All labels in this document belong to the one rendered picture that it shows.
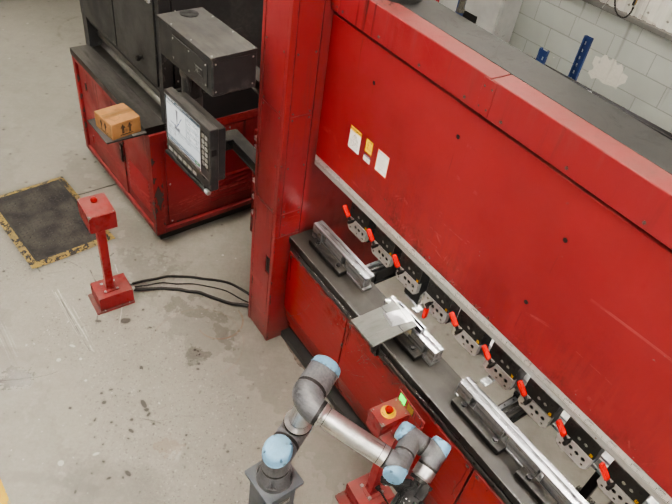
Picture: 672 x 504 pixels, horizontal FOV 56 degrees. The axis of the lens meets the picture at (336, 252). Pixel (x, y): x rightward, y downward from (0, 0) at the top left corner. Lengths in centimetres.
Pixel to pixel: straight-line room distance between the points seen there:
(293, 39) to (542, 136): 124
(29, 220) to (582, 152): 405
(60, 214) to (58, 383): 155
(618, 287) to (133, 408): 274
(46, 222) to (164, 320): 132
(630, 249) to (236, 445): 244
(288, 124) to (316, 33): 45
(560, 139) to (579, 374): 84
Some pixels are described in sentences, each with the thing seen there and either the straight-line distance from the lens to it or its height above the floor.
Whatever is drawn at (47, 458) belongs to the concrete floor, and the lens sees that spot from 382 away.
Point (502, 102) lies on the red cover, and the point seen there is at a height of 225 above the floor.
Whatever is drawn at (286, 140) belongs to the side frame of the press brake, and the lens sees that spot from 313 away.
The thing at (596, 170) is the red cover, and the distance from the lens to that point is 205.
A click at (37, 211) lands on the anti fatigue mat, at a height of 1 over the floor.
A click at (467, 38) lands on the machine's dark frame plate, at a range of 251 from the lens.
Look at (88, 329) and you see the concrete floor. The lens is 430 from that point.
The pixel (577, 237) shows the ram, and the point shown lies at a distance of 218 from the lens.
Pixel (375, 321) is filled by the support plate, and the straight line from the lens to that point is 301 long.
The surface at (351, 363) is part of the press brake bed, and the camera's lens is 345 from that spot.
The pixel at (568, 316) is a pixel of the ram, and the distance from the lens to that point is 232.
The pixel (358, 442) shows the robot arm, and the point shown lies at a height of 134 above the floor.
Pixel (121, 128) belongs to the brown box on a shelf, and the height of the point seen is 106.
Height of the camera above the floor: 321
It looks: 42 degrees down
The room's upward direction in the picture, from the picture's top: 10 degrees clockwise
